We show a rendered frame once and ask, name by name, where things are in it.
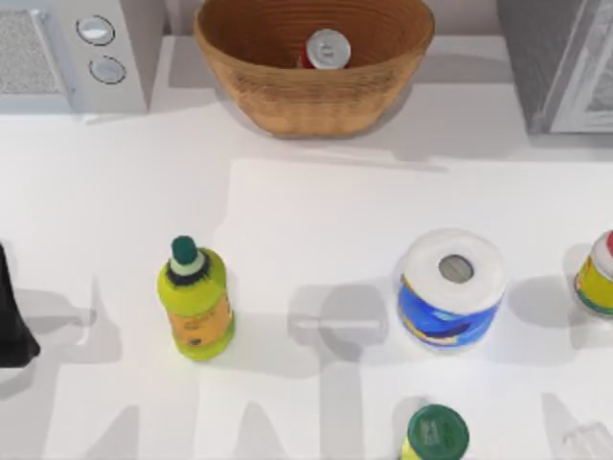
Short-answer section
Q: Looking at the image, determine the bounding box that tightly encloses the woven brown basket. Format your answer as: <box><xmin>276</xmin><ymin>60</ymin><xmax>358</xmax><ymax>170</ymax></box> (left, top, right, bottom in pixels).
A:
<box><xmin>193</xmin><ymin>0</ymin><xmax>437</xmax><ymax>140</ymax></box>

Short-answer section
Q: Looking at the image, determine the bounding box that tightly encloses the yellow-green bottle with green cap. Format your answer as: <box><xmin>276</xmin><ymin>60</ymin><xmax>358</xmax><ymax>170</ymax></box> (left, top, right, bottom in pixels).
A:
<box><xmin>157</xmin><ymin>235</ymin><xmax>237</xmax><ymax>361</ymax></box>

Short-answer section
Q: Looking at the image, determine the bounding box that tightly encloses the blue and white paper roll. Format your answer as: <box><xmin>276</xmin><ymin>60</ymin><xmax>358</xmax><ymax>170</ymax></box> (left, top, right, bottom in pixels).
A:
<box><xmin>397</xmin><ymin>228</ymin><xmax>508</xmax><ymax>355</ymax></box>

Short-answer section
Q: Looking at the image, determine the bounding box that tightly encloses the red and silver can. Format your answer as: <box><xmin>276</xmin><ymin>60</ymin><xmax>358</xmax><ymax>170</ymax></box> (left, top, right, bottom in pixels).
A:
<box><xmin>299</xmin><ymin>28</ymin><xmax>352</xmax><ymax>71</ymax></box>

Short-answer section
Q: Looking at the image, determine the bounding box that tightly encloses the yellow jar with green lid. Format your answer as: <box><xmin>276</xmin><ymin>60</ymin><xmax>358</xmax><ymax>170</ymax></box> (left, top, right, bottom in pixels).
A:
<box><xmin>398</xmin><ymin>403</ymin><xmax>470</xmax><ymax>460</ymax></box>

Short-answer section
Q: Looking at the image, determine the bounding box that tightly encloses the small round microwave knob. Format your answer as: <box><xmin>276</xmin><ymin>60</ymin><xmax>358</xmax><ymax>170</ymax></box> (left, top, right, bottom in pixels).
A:
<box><xmin>88</xmin><ymin>55</ymin><xmax>127</xmax><ymax>85</ymax></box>

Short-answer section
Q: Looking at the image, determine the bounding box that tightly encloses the large round microwave knob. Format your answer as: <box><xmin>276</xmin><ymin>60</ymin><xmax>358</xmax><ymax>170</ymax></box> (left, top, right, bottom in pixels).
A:
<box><xmin>76</xmin><ymin>14</ymin><xmax>117</xmax><ymax>47</ymax></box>

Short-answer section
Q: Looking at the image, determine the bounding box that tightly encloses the yellow jar with red lid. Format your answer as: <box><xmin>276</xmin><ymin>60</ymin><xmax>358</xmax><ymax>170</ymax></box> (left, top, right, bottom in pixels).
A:
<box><xmin>572</xmin><ymin>229</ymin><xmax>613</xmax><ymax>317</ymax></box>

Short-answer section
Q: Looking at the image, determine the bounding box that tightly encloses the pale microwave oven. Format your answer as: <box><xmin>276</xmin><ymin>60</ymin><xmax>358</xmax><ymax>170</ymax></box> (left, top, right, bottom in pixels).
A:
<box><xmin>0</xmin><ymin>0</ymin><xmax>167</xmax><ymax>115</ymax></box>

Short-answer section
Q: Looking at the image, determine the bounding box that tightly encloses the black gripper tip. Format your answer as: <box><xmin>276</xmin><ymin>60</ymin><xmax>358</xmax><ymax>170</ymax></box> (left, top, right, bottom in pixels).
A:
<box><xmin>0</xmin><ymin>242</ymin><xmax>41</xmax><ymax>369</ymax></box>

